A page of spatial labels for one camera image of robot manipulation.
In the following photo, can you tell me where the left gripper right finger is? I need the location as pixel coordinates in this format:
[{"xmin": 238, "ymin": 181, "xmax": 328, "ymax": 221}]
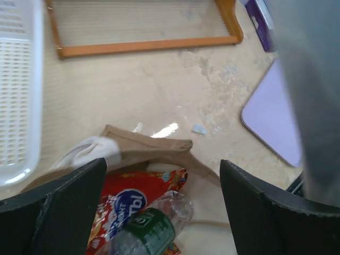
[{"xmin": 220, "ymin": 160, "xmax": 339, "ymax": 254}]

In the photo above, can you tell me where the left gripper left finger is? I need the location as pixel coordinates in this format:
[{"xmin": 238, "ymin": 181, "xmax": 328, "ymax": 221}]
[{"xmin": 1, "ymin": 158, "xmax": 107, "ymax": 254}]

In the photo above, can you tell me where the brown paper grocery bag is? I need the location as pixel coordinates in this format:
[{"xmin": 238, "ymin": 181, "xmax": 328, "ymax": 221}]
[{"xmin": 20, "ymin": 124, "xmax": 231, "ymax": 255}]

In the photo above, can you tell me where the red snack chip bag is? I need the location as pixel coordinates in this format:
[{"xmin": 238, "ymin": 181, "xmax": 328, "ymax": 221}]
[{"xmin": 86, "ymin": 168, "xmax": 188, "ymax": 254}]

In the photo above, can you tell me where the clear water bottle green label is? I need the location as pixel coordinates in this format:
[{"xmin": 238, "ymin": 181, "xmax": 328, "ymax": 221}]
[{"xmin": 96, "ymin": 191, "xmax": 194, "ymax": 254}]

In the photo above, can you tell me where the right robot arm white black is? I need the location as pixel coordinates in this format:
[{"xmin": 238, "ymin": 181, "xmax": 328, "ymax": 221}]
[{"xmin": 269, "ymin": 0, "xmax": 339, "ymax": 206}]

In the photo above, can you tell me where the lavender plastic tray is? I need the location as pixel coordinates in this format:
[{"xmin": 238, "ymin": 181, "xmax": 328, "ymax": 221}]
[{"xmin": 241, "ymin": 59, "xmax": 302, "ymax": 167}]

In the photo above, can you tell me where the wooden orange shelf rack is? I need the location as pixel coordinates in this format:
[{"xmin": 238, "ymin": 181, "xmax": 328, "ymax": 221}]
[{"xmin": 45, "ymin": 1, "xmax": 243, "ymax": 60}]

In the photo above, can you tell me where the white plastic basket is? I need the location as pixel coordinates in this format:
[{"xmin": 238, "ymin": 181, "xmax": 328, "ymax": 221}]
[{"xmin": 1, "ymin": 1, "xmax": 44, "ymax": 188}]

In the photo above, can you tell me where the purple box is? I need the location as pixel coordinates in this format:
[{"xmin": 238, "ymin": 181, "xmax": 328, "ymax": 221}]
[{"xmin": 241, "ymin": 0, "xmax": 276, "ymax": 53}]

